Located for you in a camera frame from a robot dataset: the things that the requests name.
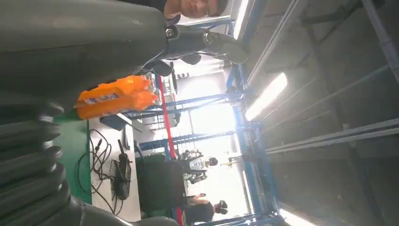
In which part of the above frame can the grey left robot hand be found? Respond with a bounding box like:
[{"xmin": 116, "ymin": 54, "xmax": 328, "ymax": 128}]
[{"xmin": 0, "ymin": 0, "xmax": 248, "ymax": 226}]

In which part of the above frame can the orange drink bottle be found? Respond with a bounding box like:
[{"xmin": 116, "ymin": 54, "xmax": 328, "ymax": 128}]
[
  {"xmin": 76, "ymin": 89, "xmax": 162, "ymax": 121},
  {"xmin": 77, "ymin": 74, "xmax": 156, "ymax": 105}
]

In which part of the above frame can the green mat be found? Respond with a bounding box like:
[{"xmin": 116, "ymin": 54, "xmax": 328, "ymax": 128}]
[{"xmin": 53, "ymin": 117, "xmax": 93, "ymax": 205}]

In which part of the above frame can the red pole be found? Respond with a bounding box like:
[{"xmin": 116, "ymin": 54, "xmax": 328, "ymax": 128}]
[{"xmin": 157, "ymin": 74, "xmax": 184, "ymax": 226}]

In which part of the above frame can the black remote controller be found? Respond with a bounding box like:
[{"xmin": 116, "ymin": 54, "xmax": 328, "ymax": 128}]
[{"xmin": 109, "ymin": 139, "xmax": 133, "ymax": 201}]

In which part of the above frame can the black carry case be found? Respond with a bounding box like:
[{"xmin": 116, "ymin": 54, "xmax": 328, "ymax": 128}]
[{"xmin": 136, "ymin": 157, "xmax": 188, "ymax": 216}]

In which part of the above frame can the ceiling light tube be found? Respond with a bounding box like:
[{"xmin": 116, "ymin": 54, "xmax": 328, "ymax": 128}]
[
  {"xmin": 244, "ymin": 72, "xmax": 288, "ymax": 121},
  {"xmin": 233, "ymin": 0, "xmax": 250, "ymax": 40},
  {"xmin": 279, "ymin": 208, "xmax": 315, "ymax": 226}
]

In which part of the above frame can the white table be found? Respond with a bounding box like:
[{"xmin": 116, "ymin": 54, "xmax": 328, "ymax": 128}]
[{"xmin": 88, "ymin": 117, "xmax": 143, "ymax": 223}]

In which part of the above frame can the white humanoid robot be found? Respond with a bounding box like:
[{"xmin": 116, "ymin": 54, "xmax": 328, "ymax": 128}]
[{"xmin": 182, "ymin": 149, "xmax": 219, "ymax": 185}]

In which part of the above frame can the blue steel gantry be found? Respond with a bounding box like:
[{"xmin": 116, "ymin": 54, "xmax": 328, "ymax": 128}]
[{"xmin": 124, "ymin": 0, "xmax": 281, "ymax": 226}]

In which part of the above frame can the person with VR headset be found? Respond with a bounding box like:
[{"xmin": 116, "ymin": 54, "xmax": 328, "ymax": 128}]
[{"xmin": 184, "ymin": 193, "xmax": 229, "ymax": 225}]

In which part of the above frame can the black cable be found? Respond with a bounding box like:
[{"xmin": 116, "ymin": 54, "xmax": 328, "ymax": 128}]
[{"xmin": 75, "ymin": 128, "xmax": 125, "ymax": 216}]

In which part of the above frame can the grey ceiling rail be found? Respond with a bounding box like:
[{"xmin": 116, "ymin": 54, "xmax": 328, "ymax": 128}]
[{"xmin": 265, "ymin": 118, "xmax": 399, "ymax": 155}]

